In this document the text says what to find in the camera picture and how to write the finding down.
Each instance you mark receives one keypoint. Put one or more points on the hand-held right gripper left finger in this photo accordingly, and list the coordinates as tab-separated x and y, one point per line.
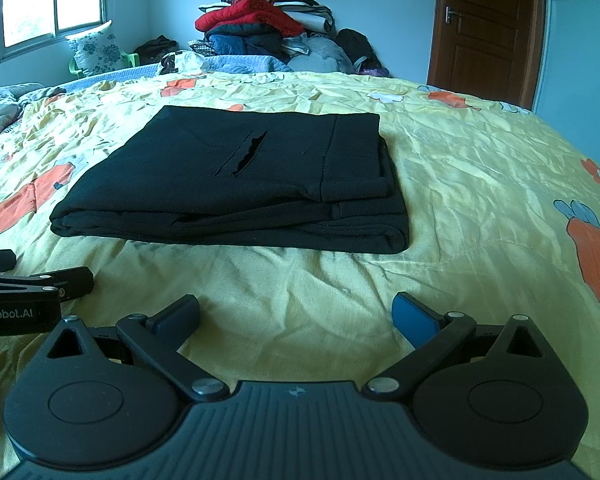
177	317

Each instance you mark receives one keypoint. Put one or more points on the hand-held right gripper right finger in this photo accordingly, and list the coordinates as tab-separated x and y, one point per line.
410	317

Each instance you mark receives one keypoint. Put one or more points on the black pants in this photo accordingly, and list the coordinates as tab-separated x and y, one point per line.
190	175

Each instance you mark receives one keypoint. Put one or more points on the yellow printed bed sheet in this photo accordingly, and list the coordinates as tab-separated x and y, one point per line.
480	200

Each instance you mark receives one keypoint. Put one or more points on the grey crumpled quilt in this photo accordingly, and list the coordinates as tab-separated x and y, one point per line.
5	105

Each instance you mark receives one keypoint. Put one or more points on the blue bed cover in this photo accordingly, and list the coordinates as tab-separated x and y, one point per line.
120	73

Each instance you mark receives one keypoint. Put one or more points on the green plastic chair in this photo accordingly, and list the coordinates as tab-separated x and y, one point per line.
130	59

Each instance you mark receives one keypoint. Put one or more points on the floral pillow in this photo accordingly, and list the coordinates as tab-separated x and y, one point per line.
97	50

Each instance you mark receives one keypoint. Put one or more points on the dark clothing heap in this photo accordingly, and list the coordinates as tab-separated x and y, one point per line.
155	47

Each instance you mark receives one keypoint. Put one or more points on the purple cloth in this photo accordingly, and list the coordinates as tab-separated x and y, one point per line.
377	71

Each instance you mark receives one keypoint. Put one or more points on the black bag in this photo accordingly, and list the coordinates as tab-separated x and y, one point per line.
355	45

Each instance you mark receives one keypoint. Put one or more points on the brown wooden door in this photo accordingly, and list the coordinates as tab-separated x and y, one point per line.
485	25

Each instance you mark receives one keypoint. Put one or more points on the pile of clothes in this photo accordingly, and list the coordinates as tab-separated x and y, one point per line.
250	20

